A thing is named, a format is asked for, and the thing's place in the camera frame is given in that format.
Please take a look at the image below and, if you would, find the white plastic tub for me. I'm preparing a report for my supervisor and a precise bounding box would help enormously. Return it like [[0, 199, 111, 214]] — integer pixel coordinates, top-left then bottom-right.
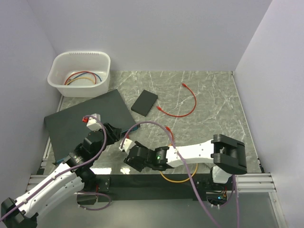
[[47, 51, 111, 98]]

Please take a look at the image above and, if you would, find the blue cable in tub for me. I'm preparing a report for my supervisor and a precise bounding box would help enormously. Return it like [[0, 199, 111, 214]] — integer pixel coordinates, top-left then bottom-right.
[[68, 72, 98, 83]]

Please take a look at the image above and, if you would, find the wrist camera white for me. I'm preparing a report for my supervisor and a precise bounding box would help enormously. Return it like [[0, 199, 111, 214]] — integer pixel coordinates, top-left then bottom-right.
[[119, 139, 135, 154], [82, 117, 102, 131]]

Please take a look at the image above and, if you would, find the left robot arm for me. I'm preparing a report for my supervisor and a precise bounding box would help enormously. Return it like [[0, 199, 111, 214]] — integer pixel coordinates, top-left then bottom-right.
[[0, 123, 122, 228]]

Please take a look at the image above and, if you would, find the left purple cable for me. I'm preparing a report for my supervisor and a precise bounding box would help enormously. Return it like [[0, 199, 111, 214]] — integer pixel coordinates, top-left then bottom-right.
[[0, 114, 112, 220]]

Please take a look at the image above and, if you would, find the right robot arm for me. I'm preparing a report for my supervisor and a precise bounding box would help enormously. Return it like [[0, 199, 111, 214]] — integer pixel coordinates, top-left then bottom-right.
[[119, 134, 247, 190]]

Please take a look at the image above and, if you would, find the purple cable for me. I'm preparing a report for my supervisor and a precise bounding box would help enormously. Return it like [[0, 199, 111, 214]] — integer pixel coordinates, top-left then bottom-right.
[[120, 121, 239, 228], [0, 114, 112, 220]]

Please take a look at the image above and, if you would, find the large black network switch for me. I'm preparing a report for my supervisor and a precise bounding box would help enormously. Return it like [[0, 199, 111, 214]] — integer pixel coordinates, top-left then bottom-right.
[[45, 89, 135, 164]]

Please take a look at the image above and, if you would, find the yellow cable in tub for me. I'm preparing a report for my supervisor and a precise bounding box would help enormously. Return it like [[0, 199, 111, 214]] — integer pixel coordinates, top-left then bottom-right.
[[64, 77, 95, 86]]

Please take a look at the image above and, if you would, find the small black switch box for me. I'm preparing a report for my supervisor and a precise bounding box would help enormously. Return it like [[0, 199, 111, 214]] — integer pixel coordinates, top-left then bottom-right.
[[131, 90, 158, 117]]

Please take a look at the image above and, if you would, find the aluminium rail right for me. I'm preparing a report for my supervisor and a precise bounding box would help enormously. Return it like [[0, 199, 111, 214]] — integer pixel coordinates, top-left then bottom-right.
[[236, 173, 276, 193]]

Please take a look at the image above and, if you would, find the red cable in tub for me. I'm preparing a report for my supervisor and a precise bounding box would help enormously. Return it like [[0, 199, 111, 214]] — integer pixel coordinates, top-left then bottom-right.
[[65, 71, 98, 84]]

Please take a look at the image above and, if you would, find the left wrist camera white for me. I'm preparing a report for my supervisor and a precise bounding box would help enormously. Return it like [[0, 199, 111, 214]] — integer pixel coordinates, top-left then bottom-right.
[[82, 117, 102, 131]]

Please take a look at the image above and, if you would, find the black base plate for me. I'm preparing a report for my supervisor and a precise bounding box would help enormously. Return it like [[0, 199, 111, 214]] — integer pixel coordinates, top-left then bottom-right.
[[85, 173, 233, 201]]

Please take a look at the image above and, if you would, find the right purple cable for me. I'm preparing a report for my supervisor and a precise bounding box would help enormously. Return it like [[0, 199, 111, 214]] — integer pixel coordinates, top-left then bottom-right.
[[120, 121, 239, 228]]

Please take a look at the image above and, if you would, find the yellow patch cable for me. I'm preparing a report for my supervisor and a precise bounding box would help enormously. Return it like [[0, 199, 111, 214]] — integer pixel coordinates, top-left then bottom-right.
[[159, 163, 199, 183]]

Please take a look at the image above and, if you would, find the red patch cable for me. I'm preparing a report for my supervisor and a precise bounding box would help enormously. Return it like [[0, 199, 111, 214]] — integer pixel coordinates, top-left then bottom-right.
[[124, 127, 175, 145], [156, 82, 197, 118]]

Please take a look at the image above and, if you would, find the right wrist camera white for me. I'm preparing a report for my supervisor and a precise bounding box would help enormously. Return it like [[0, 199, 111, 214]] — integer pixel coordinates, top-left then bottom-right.
[[119, 139, 135, 154]]

